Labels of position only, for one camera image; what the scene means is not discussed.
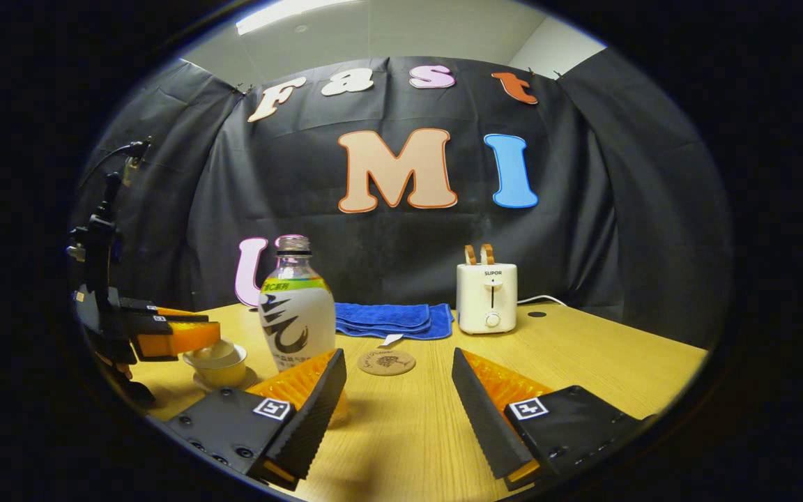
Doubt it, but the white toaster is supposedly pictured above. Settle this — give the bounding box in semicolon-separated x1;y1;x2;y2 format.
456;263;518;335

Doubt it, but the yellow teacup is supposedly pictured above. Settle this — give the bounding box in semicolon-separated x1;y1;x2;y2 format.
183;342;247;389

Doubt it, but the black backdrop cloth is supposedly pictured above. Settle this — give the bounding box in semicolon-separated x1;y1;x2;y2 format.
70;49;733;349

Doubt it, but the blue towel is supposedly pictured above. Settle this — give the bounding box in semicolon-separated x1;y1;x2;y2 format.
334;302;454;341

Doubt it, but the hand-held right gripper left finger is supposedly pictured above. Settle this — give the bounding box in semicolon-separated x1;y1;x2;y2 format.
163;347;348;492

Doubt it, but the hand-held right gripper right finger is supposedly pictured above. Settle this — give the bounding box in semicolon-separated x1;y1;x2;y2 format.
451;347;655;492

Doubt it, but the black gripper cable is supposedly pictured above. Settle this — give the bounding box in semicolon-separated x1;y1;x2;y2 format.
77;138;153;190

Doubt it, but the plastic water bottle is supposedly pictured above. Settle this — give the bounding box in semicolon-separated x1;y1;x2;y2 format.
259;235;337;374

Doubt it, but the white teacup saucer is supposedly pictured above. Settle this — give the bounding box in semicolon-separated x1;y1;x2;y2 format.
192;365;260;393

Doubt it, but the round wooden coaster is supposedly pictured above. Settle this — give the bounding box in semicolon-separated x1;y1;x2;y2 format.
358;349;416;377

